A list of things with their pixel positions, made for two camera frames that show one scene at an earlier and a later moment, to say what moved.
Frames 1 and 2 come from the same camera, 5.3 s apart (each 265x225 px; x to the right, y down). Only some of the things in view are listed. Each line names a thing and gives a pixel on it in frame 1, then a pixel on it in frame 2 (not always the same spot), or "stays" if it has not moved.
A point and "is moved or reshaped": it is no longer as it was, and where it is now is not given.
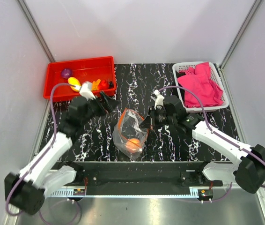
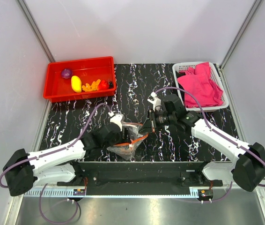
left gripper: [106, 106] -> [126, 138]
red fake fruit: [104, 85] stays
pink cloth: [198, 79] stays
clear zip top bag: [128, 137] is moved or reshaped
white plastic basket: [178, 67] stays
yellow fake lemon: [73, 81] is moved or reshaped
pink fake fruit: [66, 73] stays
